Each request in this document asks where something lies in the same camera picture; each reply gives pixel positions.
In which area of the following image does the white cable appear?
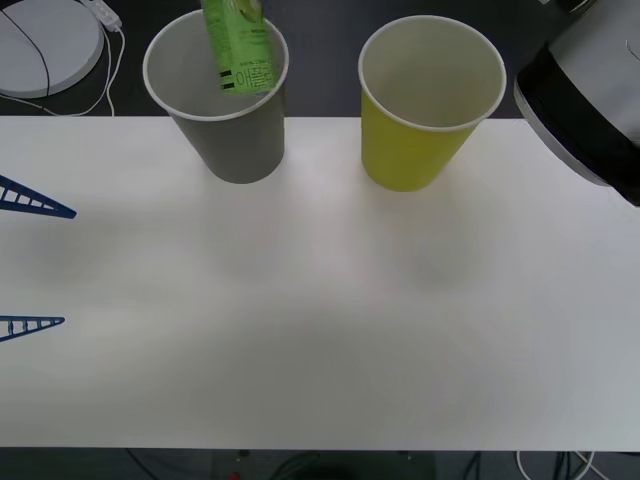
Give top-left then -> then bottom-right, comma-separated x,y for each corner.
0,27 -> 127,120
517,449 -> 601,480

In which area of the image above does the grey plastic waste bin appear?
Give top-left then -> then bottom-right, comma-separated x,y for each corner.
142,8 -> 290,185

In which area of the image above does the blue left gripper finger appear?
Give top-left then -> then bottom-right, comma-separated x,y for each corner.
0,174 -> 78,220
0,315 -> 66,344

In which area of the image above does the white power switch block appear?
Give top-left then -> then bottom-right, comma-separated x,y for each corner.
82,0 -> 123,32

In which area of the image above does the green plastic bottle black cap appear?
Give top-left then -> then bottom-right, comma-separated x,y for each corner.
202,0 -> 279,97

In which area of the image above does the white round disc base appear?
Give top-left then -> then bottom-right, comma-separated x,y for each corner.
0,0 -> 106,99

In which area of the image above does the yellow-green plastic waste bin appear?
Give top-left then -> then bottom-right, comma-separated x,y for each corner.
356,15 -> 507,193

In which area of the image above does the thin black cable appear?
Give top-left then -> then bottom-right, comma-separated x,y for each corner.
0,8 -> 52,97

